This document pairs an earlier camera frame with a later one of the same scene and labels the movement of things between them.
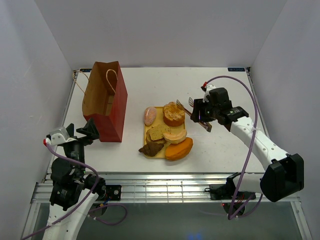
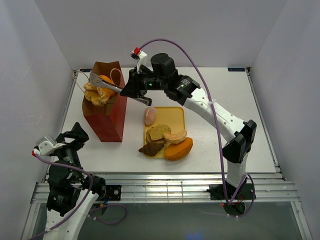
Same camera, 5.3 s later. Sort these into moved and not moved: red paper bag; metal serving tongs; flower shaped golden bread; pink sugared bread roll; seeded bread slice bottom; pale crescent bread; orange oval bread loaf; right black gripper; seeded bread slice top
Moved: right black gripper; flower shaped golden bread; metal serving tongs
Not moved: red paper bag; pink sugared bread roll; orange oval bread loaf; pale crescent bread; seeded bread slice top; seeded bread slice bottom
